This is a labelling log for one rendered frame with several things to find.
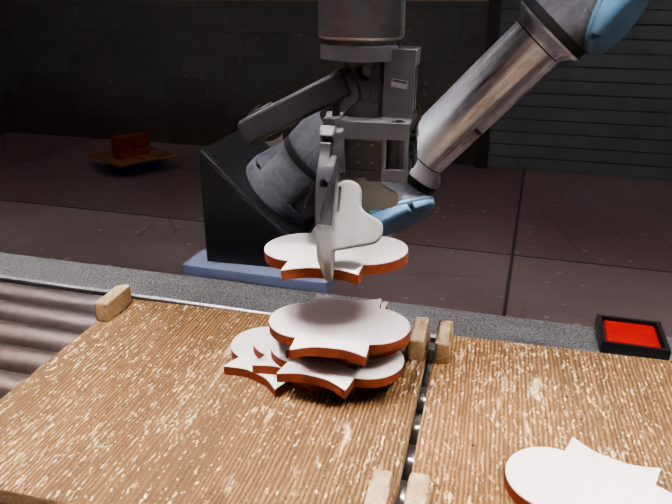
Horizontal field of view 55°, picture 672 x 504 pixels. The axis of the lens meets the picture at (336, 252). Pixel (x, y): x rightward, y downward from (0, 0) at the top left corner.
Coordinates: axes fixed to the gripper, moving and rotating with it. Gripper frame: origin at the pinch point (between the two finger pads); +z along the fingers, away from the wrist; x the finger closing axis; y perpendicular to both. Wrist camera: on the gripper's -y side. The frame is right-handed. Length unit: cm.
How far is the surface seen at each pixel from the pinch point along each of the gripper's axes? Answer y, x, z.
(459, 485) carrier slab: 14.1, -14.4, 13.9
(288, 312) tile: -5.0, -0.3, 7.3
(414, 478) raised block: 10.6, -17.5, 11.2
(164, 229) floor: -169, 271, 110
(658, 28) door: 123, 459, 0
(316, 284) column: -11.8, 36.1, 21.3
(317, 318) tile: -1.7, -0.9, 7.3
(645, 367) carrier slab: 32.9, 8.8, 13.8
